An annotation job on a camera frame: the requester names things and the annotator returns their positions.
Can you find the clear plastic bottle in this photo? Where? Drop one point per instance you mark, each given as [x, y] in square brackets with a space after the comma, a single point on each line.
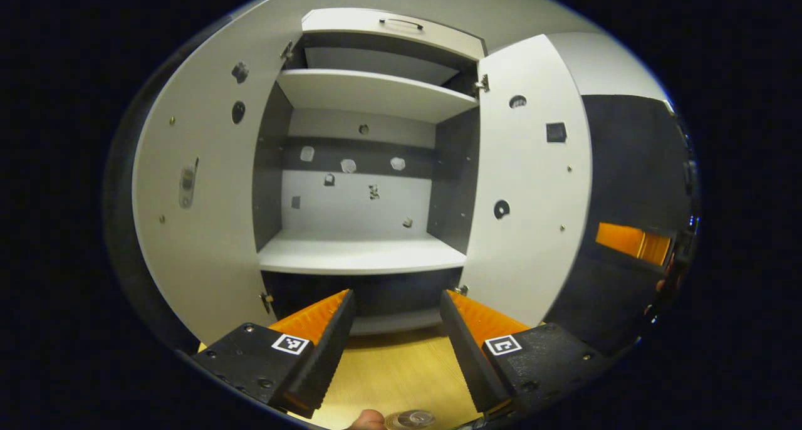
[410, 419]

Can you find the white cabinet shelf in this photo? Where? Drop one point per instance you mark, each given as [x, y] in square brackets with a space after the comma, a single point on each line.
[376, 94]

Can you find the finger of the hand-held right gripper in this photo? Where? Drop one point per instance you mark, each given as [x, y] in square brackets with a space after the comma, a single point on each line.
[626, 241]

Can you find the white cabinet door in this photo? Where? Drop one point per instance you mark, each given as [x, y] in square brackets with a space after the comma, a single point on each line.
[532, 185]
[207, 242]

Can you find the white cabinet drawer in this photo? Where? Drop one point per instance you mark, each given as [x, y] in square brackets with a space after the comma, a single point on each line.
[351, 22]

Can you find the metal door hinge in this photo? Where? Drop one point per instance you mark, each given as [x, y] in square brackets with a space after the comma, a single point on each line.
[287, 51]
[462, 289]
[481, 84]
[266, 302]

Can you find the black backdrop cloth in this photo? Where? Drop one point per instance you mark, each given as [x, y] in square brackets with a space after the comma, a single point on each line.
[626, 167]
[120, 229]

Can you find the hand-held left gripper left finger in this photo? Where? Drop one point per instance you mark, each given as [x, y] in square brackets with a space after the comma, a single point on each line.
[326, 355]

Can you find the white and grey cabinet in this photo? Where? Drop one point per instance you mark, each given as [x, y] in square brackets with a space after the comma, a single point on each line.
[454, 167]

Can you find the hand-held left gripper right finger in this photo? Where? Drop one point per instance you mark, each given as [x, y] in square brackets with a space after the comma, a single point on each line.
[473, 361]

